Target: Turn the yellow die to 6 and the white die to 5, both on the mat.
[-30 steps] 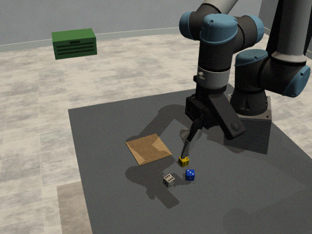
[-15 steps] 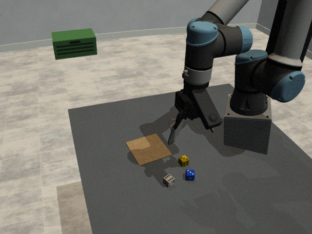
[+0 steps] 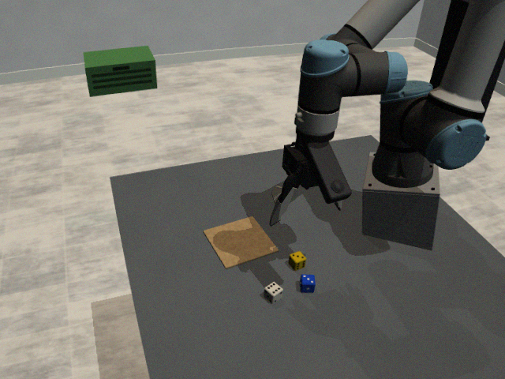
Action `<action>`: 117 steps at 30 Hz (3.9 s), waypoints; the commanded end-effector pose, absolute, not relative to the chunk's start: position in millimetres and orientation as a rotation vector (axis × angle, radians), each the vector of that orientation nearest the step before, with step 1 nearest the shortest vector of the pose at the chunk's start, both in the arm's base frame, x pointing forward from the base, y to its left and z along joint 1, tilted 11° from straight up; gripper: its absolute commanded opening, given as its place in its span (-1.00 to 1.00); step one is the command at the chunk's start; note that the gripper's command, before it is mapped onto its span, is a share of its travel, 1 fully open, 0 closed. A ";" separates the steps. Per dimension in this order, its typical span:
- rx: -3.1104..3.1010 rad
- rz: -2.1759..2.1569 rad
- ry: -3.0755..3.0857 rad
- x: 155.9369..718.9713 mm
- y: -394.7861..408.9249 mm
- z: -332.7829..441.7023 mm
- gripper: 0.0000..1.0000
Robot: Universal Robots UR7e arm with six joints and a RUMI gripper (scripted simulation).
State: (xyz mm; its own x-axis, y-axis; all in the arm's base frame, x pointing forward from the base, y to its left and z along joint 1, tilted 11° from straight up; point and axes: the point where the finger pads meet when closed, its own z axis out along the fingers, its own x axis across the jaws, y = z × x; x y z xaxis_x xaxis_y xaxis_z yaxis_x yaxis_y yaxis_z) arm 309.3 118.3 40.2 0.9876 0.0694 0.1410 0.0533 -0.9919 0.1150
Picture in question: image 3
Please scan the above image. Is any tan square mat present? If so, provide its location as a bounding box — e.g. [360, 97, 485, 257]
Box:
[203, 216, 279, 269]

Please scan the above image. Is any blue die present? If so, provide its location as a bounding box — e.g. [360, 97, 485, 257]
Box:
[300, 274, 316, 293]

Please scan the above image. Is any white die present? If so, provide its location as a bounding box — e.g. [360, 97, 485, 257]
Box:
[264, 282, 283, 304]

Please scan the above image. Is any yellow die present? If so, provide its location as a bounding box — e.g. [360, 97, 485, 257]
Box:
[288, 251, 306, 271]

